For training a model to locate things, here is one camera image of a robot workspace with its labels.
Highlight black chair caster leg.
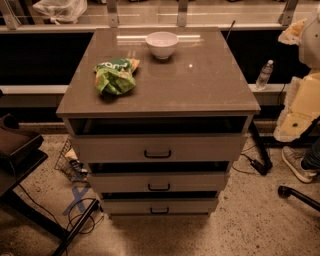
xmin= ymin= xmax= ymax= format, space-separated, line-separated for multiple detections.
xmin=278 ymin=186 xmax=320 ymax=212

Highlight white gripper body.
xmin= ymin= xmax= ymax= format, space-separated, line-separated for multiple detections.
xmin=289 ymin=72 xmax=320 ymax=129

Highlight black stand leg right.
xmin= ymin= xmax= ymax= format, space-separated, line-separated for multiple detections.
xmin=249 ymin=122 xmax=273 ymax=176

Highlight grey drawer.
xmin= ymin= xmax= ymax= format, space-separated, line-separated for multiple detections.
xmin=70 ymin=134 xmax=247 ymax=163
xmin=101 ymin=198 xmax=218 ymax=215
xmin=88 ymin=172 xmax=227 ymax=193

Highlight grey drawer cabinet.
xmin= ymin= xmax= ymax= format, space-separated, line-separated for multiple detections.
xmin=57 ymin=28 xmax=260 ymax=202

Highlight black cable on floor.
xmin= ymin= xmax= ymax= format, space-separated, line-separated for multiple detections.
xmin=18 ymin=183 xmax=105 ymax=236

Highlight grey sneaker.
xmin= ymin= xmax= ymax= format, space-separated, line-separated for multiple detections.
xmin=281 ymin=146 xmax=317 ymax=183

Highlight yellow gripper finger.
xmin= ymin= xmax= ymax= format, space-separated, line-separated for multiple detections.
xmin=273 ymin=77 xmax=315 ymax=142
xmin=278 ymin=18 xmax=307 ymax=45

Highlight dark chair at left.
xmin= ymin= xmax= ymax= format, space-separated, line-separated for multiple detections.
xmin=0 ymin=114 xmax=99 ymax=256

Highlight green chip bag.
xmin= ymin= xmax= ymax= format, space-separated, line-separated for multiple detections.
xmin=94 ymin=58 xmax=140 ymax=95

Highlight white ceramic bowl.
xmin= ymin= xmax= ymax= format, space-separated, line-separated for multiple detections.
xmin=145 ymin=31 xmax=179 ymax=59

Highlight clear plastic water bottle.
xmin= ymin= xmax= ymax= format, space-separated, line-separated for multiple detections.
xmin=255 ymin=60 xmax=274 ymax=91

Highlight wire basket with items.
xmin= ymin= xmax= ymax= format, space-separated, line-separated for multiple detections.
xmin=54 ymin=140 xmax=88 ymax=183

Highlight dark trouser leg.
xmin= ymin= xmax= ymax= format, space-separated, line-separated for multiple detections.
xmin=301 ymin=138 xmax=320 ymax=170

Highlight clear plastic bag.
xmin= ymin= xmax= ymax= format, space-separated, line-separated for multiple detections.
xmin=33 ymin=0 xmax=87 ymax=24

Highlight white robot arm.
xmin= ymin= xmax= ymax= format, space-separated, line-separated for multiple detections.
xmin=273 ymin=7 xmax=320 ymax=142

